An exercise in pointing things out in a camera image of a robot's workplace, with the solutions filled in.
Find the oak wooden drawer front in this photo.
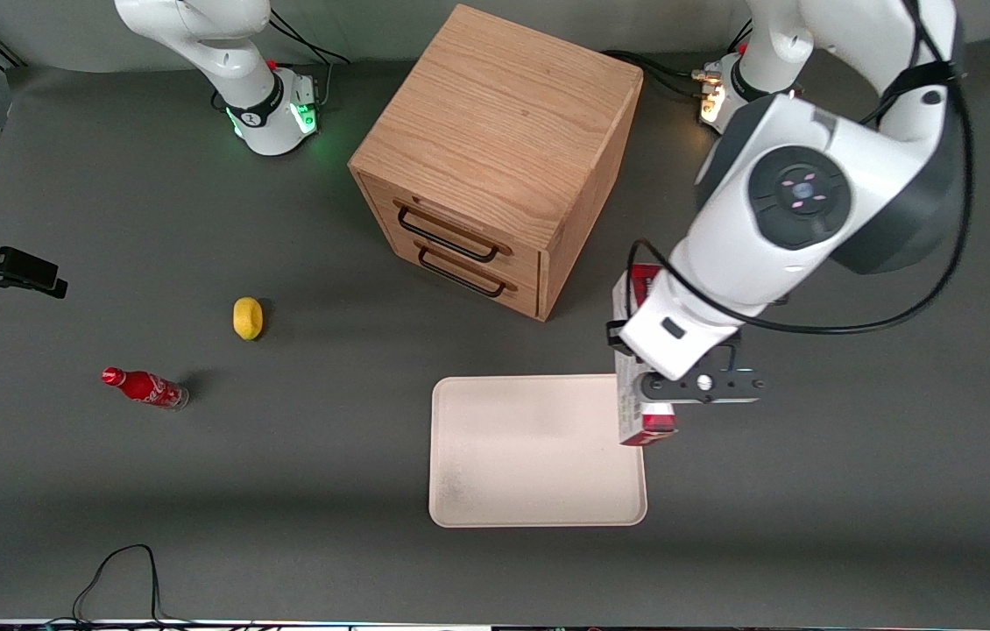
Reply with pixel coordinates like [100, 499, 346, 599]
[379, 221, 543, 318]
[362, 175, 543, 283]

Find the oak wooden drawer cabinet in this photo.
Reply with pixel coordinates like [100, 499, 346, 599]
[348, 4, 645, 323]

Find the black left base cable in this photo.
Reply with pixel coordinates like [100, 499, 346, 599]
[603, 48, 720, 99]

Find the yellow lemon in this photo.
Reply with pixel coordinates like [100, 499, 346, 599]
[232, 296, 265, 341]

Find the red cola bottle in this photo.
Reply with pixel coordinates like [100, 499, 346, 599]
[101, 366, 190, 411]

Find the cream plastic tray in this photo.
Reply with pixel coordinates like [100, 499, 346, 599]
[428, 374, 648, 528]

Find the black metal drawer handle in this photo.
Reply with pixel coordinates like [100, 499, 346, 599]
[396, 203, 501, 264]
[416, 245, 510, 299]

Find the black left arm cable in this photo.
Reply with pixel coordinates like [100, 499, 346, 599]
[607, 0, 974, 353]

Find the black right base cable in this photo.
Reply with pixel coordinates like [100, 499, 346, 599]
[267, 7, 352, 110]

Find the black base cable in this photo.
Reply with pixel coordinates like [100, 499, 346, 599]
[603, 48, 720, 99]
[267, 7, 352, 110]

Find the red cookie box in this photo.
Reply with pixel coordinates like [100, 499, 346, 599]
[613, 263, 679, 448]

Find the thin black table cable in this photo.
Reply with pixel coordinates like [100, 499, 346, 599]
[48, 543, 191, 628]

